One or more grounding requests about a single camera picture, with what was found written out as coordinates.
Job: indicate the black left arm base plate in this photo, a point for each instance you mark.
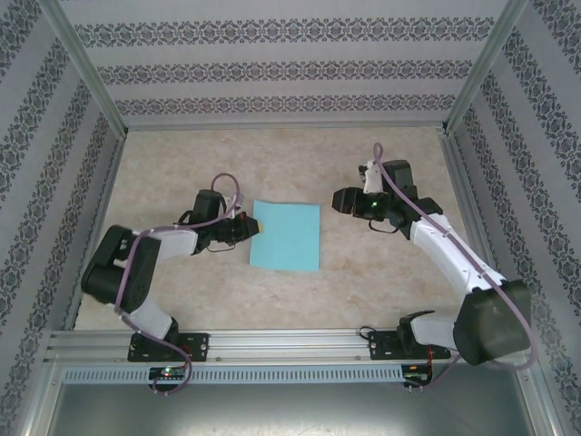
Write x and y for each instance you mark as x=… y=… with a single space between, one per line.
x=196 y=347

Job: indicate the grey metal sheet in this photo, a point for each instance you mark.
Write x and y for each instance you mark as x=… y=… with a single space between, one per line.
x=290 y=409

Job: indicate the small circuit board green light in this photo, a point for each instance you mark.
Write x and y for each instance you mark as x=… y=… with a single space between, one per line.
x=168 y=373

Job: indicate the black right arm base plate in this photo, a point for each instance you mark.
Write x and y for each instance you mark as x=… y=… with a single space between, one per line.
x=380 y=345

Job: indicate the aluminium table side rail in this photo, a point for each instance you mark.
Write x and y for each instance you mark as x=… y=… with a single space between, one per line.
x=97 y=227
x=456 y=172

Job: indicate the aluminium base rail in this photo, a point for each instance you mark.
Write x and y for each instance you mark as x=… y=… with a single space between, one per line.
x=290 y=343

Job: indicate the lower aluminium frame bar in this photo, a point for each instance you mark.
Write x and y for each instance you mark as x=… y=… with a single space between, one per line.
x=540 y=399
x=38 y=399

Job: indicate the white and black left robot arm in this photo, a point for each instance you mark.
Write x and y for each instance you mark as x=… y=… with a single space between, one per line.
x=152 y=318

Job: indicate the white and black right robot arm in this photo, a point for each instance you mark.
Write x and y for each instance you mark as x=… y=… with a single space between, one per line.
x=445 y=254

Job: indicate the small circuit board orange light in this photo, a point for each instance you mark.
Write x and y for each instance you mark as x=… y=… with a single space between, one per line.
x=415 y=370

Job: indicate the aluminium frame post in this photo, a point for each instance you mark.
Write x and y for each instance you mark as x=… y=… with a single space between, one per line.
x=86 y=68
x=490 y=59

